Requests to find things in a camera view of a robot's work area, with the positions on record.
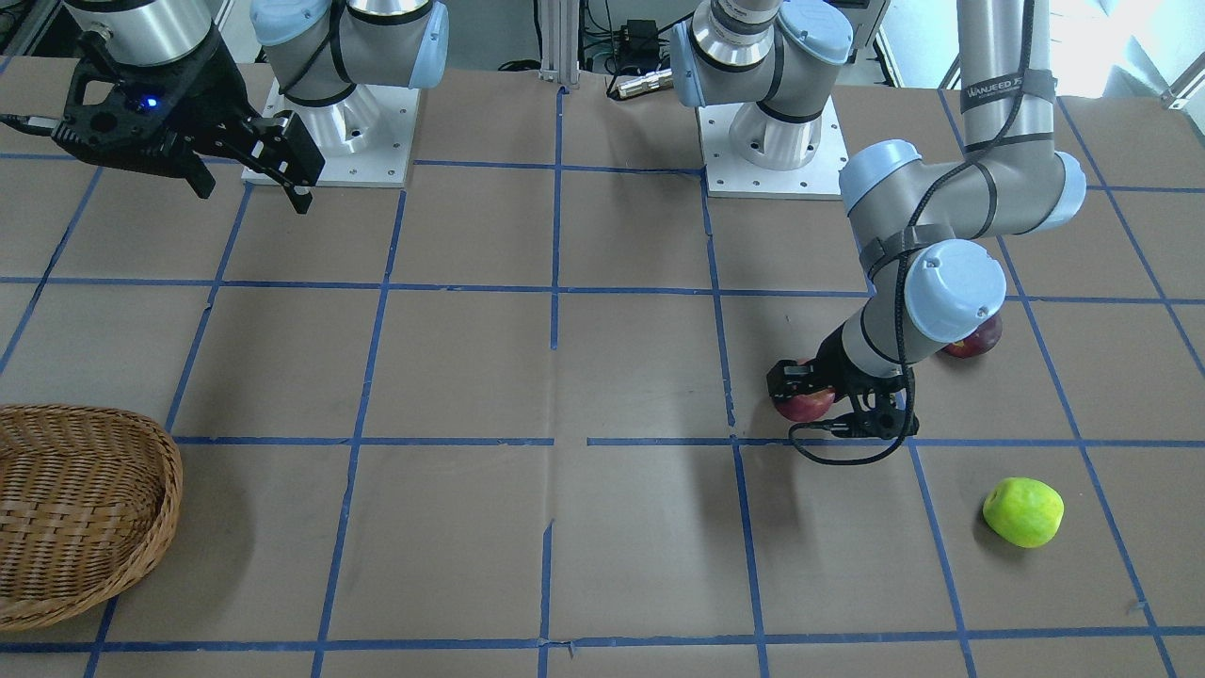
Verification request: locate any dark red apple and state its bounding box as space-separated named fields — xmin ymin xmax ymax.
xmin=942 ymin=313 xmax=1004 ymax=360

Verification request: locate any green apple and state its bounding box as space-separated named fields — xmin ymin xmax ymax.
xmin=981 ymin=476 xmax=1066 ymax=549

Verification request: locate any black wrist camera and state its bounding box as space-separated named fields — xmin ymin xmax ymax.
xmin=2 ymin=79 xmax=195 ymax=179
xmin=827 ymin=394 xmax=916 ymax=441

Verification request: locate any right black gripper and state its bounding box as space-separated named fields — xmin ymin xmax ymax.
xmin=52 ymin=26 xmax=327 ymax=216

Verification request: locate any wicker basket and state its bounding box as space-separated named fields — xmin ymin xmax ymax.
xmin=1 ymin=403 xmax=184 ymax=632

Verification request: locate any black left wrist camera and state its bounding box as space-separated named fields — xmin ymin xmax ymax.
xmin=827 ymin=394 xmax=916 ymax=441

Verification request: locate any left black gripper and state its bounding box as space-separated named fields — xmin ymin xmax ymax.
xmin=766 ymin=330 xmax=909 ymax=412

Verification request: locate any red striped apple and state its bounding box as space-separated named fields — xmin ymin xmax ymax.
xmin=771 ymin=359 xmax=836 ymax=421

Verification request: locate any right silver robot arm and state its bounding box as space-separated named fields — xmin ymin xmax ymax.
xmin=4 ymin=1 xmax=449 ymax=214

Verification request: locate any aluminium frame post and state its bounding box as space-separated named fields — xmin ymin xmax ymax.
xmin=537 ymin=0 xmax=581 ymax=90

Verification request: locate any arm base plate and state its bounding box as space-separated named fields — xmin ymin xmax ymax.
xmin=696 ymin=98 xmax=850 ymax=201
xmin=264 ymin=82 xmax=425 ymax=189

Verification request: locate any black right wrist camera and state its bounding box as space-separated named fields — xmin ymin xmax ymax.
xmin=2 ymin=79 xmax=195 ymax=179

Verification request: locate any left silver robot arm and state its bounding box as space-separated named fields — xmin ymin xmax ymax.
xmin=671 ymin=1 xmax=1087 ymax=421

